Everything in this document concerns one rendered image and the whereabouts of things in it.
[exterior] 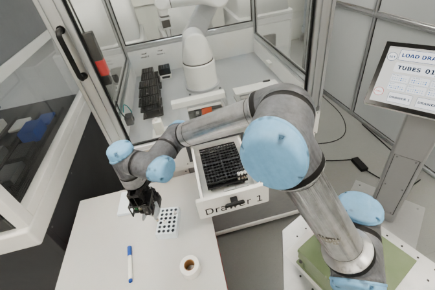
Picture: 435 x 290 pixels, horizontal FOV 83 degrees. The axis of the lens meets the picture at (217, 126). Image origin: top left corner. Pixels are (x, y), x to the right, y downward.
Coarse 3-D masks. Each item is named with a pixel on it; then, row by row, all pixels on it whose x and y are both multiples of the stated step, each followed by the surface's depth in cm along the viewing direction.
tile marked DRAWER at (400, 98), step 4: (392, 92) 116; (388, 96) 117; (392, 96) 116; (396, 96) 115; (400, 96) 114; (404, 96) 113; (408, 96) 112; (412, 96) 112; (388, 100) 117; (392, 100) 116; (396, 100) 115; (400, 100) 114; (404, 100) 113; (408, 100) 112; (404, 104) 113; (408, 104) 112
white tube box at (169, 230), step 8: (168, 208) 108; (176, 208) 108; (160, 216) 105; (168, 216) 105; (176, 216) 104; (160, 224) 102; (168, 224) 102; (176, 224) 101; (160, 232) 99; (168, 232) 99; (176, 232) 99
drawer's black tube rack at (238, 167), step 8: (224, 144) 121; (232, 144) 120; (200, 152) 119; (208, 152) 118; (216, 152) 121; (224, 152) 117; (232, 152) 116; (208, 160) 118; (216, 160) 113; (224, 160) 112; (232, 160) 112; (240, 160) 111; (208, 168) 110; (216, 168) 109; (224, 168) 108; (232, 168) 108; (240, 168) 107; (208, 176) 106; (216, 176) 106; (224, 176) 105; (232, 176) 108; (216, 184) 106; (224, 184) 105
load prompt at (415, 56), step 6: (402, 54) 115; (408, 54) 114; (414, 54) 113; (420, 54) 112; (426, 54) 110; (432, 54) 109; (402, 60) 115; (408, 60) 114; (414, 60) 112; (420, 60) 111; (426, 60) 110; (432, 60) 109
